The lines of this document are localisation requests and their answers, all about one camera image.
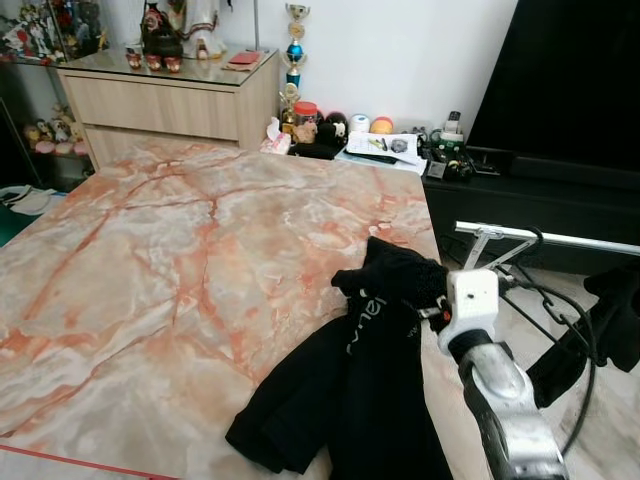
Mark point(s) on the black garment with red trim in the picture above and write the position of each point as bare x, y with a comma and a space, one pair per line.
360, 400

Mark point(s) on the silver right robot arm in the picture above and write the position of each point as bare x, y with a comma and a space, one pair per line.
510, 410

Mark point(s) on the black television console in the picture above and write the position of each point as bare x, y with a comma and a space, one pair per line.
520, 205

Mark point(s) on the steel clothes rack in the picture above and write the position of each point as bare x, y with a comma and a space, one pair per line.
560, 238

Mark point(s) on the white paper stack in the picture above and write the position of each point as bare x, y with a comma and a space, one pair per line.
385, 148

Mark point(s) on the bottle with white cap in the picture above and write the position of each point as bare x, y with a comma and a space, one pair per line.
448, 135

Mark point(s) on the black shirt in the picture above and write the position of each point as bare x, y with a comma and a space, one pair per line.
615, 310

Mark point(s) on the orange ball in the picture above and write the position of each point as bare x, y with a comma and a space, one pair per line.
382, 126

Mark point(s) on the black soundbar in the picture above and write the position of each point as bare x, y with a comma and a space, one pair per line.
580, 168

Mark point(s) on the small white cup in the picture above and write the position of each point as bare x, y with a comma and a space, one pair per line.
360, 123

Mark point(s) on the jar with red lid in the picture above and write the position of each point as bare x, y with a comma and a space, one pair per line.
306, 120

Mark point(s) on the black television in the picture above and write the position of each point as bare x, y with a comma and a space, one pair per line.
570, 80

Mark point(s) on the marble top folding table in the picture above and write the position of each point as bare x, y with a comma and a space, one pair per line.
150, 280

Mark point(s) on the trophy with blue ball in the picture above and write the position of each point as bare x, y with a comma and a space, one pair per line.
295, 50

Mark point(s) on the red booklet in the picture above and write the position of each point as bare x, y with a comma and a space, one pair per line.
245, 60

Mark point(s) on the light wooden cabinet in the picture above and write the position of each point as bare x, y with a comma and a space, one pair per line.
170, 110

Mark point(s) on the white porcelain statue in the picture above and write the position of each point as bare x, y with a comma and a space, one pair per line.
205, 30

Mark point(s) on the glass display cabinet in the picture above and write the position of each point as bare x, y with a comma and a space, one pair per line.
40, 30

